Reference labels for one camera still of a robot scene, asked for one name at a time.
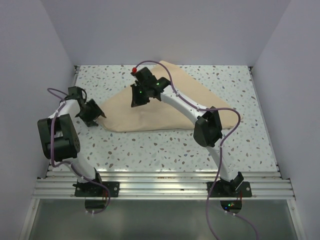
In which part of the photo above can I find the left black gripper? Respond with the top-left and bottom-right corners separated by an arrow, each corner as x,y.
77,99 -> 106,127

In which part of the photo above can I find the beige cloth drape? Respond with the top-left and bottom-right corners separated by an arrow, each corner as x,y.
97,60 -> 238,132

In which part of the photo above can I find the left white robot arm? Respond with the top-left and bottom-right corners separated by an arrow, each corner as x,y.
37,99 -> 105,197

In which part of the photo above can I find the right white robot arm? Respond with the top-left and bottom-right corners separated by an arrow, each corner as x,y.
131,74 -> 244,197

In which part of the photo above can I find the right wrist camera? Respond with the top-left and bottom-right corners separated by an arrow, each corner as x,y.
130,67 -> 156,84

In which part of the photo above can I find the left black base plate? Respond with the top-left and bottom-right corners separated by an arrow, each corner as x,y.
72,181 -> 120,198

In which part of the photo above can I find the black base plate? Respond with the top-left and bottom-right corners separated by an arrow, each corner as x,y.
72,181 -> 120,198
210,180 -> 253,198

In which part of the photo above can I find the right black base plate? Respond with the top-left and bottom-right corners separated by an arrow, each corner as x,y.
210,180 -> 253,198

